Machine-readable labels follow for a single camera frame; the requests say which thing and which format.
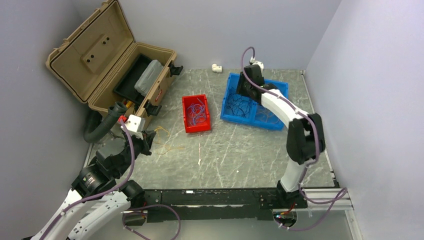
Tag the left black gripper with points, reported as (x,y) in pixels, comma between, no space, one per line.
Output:
(146,143)

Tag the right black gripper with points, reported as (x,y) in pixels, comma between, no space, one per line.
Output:
(240,89)

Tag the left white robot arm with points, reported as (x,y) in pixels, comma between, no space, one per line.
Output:
(84,211)

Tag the white pipe elbow fitting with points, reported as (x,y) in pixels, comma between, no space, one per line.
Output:
(216,68)

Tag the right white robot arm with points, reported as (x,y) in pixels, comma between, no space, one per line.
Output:
(305,136)

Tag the blue plastic bin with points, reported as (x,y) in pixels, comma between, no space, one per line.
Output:
(243,110)

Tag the red plastic bin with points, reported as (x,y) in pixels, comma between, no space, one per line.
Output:
(196,114)

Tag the black toolbox tray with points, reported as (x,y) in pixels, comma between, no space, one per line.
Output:
(125,88)

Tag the grey plastic case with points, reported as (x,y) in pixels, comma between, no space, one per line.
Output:
(148,77)

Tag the tan plastic toolbox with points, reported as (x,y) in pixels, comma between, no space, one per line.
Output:
(94,58)

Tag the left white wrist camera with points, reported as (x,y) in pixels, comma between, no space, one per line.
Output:
(134,125)

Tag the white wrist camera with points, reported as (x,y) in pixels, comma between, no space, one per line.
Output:
(134,125)
(253,61)

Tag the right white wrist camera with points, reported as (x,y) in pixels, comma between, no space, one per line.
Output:
(253,61)

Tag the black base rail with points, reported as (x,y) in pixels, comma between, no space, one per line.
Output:
(217,203)

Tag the aluminium frame rail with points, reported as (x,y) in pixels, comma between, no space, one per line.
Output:
(328,201)

